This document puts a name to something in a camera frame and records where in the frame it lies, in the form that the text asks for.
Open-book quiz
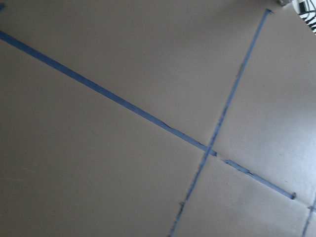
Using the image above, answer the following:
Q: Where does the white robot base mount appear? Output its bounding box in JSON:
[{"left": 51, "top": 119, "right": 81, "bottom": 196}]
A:
[{"left": 276, "top": 0, "right": 316, "bottom": 35}]

